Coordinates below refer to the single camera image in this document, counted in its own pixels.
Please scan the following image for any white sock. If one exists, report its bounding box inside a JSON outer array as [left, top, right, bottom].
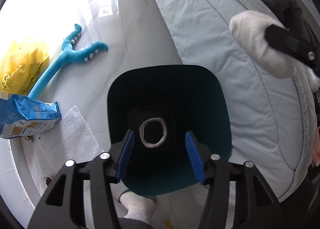
[[229, 10, 295, 79]]

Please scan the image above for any dark teal trash bin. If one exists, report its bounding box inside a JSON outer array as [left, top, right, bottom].
[[107, 65, 232, 196]]

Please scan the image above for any person's right hand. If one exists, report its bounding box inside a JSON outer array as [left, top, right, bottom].
[[312, 127, 320, 167]]

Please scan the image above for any clear bubble wrap sheet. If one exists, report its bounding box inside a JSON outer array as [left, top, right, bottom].
[[60, 106, 100, 163]]

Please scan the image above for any white socked foot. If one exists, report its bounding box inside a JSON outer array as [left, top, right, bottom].
[[110, 181, 156, 226]]

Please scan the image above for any light grey bed mattress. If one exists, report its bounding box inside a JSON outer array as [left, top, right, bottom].
[[155, 0, 317, 201]]

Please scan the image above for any blue snack bag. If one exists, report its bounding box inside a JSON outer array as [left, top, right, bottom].
[[1, 94, 62, 139]]

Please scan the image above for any blue plush tentacle toy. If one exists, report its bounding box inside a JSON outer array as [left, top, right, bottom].
[[28, 24, 108, 99]]

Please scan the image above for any yellow plastic bag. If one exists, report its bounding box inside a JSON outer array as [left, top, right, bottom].
[[1, 39, 49, 95]]

